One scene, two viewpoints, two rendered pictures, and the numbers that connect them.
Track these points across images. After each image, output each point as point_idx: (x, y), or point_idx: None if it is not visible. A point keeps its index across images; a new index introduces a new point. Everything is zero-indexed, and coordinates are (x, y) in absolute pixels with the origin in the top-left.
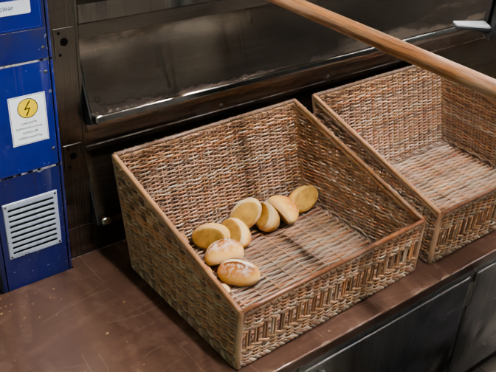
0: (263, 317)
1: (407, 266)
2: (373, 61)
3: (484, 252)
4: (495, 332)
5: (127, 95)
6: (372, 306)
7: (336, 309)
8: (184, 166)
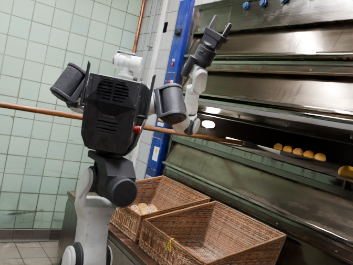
0: None
1: (133, 235)
2: (251, 210)
3: (144, 260)
4: None
5: (173, 161)
6: (115, 231)
7: (114, 223)
8: (171, 192)
